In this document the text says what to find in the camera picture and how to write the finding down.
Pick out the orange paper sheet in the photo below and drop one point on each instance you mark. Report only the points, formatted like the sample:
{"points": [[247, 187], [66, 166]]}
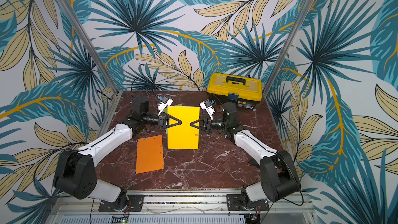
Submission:
{"points": [[149, 154]]}

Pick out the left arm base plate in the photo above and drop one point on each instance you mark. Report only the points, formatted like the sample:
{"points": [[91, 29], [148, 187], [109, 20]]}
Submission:
{"points": [[125, 203]]}

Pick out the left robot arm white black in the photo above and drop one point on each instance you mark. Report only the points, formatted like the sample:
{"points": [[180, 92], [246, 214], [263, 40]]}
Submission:
{"points": [[75, 173]]}

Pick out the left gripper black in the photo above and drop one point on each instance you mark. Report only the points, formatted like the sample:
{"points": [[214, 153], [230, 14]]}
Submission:
{"points": [[162, 120]]}

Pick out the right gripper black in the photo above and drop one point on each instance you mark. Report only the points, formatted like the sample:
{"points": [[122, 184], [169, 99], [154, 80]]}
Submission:
{"points": [[202, 124]]}

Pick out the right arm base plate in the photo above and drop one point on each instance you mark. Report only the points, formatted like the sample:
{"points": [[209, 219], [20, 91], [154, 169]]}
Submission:
{"points": [[240, 202]]}

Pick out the aluminium front rail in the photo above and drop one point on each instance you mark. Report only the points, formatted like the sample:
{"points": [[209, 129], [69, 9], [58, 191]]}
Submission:
{"points": [[184, 201]]}

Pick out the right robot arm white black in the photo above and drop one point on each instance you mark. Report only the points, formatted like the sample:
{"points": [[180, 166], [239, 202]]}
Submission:
{"points": [[278, 176]]}

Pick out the yellow paper sheet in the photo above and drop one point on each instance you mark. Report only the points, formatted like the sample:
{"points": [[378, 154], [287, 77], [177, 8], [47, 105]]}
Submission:
{"points": [[183, 136]]}

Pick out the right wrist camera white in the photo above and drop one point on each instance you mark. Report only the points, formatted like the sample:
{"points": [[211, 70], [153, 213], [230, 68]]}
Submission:
{"points": [[207, 105]]}

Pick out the yellow black toolbox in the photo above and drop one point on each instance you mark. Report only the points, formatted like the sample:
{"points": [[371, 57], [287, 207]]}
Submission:
{"points": [[242, 91]]}

